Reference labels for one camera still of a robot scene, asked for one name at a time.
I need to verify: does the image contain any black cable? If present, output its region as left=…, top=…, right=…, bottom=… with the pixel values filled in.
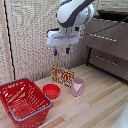
left=81, top=14, right=128, bottom=37

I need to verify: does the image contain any pink cup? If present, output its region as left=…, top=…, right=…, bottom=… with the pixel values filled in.
left=70, top=76, right=86, bottom=98

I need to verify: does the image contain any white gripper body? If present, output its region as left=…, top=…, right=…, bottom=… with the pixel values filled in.
left=45, top=26, right=85, bottom=47

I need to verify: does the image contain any red bowl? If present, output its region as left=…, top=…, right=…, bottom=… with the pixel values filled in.
left=42, top=83, right=62, bottom=100

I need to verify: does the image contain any red plastic shopping basket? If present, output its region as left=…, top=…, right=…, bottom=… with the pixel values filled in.
left=0, top=77, right=54, bottom=128

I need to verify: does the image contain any brown drawer cabinet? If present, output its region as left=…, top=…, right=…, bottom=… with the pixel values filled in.
left=81, top=9, right=128, bottom=82

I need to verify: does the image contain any red yellow food box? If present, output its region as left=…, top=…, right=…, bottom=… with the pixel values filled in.
left=51, top=65, right=75, bottom=88

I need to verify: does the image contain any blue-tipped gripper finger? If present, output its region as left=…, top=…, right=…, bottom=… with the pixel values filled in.
left=65, top=44, right=71, bottom=55
left=52, top=46, right=59, bottom=57

